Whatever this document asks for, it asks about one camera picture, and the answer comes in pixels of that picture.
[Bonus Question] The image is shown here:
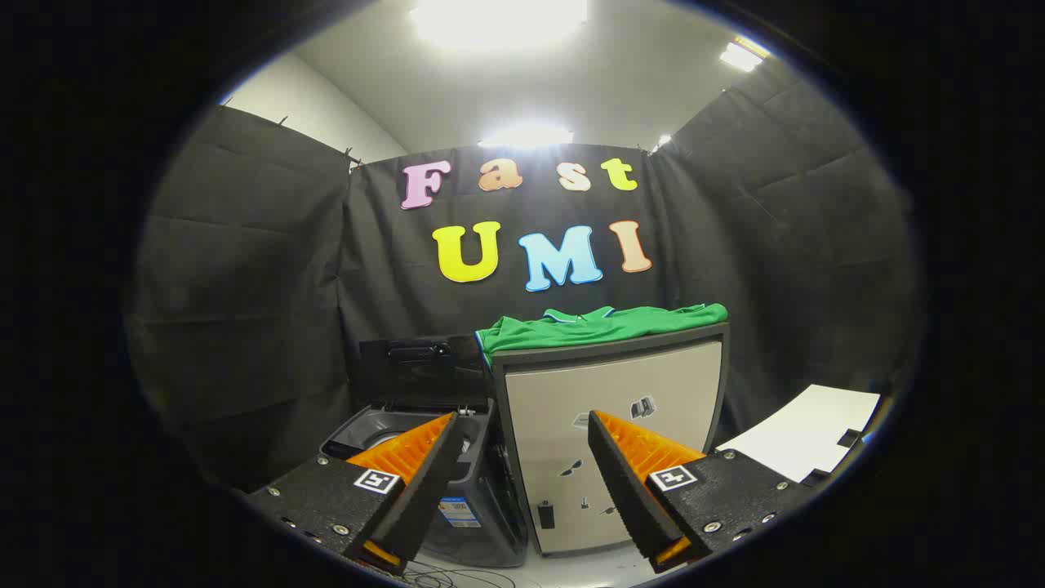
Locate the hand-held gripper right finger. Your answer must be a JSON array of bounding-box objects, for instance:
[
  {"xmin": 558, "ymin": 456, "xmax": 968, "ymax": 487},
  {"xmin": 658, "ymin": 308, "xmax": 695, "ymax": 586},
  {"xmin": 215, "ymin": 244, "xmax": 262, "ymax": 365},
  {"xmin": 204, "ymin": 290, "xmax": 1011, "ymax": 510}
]
[{"xmin": 586, "ymin": 409, "xmax": 818, "ymax": 575}]

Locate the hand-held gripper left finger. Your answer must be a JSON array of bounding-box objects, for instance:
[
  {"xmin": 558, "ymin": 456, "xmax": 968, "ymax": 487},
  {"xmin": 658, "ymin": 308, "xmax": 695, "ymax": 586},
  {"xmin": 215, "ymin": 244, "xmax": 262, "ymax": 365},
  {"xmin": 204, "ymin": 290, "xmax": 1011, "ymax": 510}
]
[{"xmin": 245, "ymin": 411, "xmax": 466, "ymax": 577}]

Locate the dark grey washing machine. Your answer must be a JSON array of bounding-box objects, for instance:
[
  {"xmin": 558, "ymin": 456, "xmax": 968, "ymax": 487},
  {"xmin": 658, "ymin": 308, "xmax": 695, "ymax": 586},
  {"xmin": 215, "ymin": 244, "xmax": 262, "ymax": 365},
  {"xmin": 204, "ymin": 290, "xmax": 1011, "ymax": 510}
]
[{"xmin": 320, "ymin": 398, "xmax": 530, "ymax": 569}]

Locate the tinted washing machine lid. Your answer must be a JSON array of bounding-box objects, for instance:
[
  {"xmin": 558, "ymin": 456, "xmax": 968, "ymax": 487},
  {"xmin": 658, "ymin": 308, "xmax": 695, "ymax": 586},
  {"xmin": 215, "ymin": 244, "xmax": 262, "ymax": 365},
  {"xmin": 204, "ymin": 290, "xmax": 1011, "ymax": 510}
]
[{"xmin": 358, "ymin": 333, "xmax": 491, "ymax": 409}]

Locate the green polo shirt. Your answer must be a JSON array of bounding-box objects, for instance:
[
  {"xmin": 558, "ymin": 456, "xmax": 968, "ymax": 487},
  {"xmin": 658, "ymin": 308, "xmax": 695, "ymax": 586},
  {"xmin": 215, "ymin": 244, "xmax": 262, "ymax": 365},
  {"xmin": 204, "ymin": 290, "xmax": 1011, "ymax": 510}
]
[{"xmin": 475, "ymin": 303, "xmax": 729, "ymax": 368}]

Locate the grey beige cabinet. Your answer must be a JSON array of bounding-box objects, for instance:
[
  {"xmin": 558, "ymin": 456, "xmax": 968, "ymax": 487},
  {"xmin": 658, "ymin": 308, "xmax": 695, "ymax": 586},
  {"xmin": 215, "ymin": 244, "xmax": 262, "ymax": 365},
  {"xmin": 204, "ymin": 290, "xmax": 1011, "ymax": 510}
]
[{"xmin": 490, "ymin": 323, "xmax": 732, "ymax": 557}]

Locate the white flat board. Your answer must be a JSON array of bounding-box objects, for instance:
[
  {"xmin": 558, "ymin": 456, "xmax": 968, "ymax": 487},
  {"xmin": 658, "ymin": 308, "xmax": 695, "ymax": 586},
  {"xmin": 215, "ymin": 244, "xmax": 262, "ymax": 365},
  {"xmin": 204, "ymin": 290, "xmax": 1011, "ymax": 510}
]
[{"xmin": 717, "ymin": 384, "xmax": 883, "ymax": 484}]

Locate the black backdrop cloth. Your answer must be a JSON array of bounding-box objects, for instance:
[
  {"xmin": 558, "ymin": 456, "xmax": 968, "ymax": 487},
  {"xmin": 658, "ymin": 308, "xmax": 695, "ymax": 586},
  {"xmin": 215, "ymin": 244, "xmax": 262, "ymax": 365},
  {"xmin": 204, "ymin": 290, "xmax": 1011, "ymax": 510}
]
[{"xmin": 122, "ymin": 61, "xmax": 919, "ymax": 492}]

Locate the ceiling light panel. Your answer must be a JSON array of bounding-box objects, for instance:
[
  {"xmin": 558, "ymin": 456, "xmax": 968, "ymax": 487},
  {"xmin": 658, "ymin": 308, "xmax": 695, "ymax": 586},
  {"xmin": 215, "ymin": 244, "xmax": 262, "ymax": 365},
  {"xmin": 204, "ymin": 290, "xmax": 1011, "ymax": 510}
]
[
  {"xmin": 408, "ymin": 0, "xmax": 590, "ymax": 48},
  {"xmin": 719, "ymin": 37, "xmax": 770, "ymax": 74},
  {"xmin": 478, "ymin": 122, "xmax": 575, "ymax": 150}
]

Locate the black floor cable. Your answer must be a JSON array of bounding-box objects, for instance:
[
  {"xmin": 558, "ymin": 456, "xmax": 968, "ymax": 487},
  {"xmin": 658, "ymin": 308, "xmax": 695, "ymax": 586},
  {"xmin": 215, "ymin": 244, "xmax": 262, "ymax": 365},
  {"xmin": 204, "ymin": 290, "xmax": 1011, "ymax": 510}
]
[{"xmin": 404, "ymin": 559, "xmax": 520, "ymax": 588}]

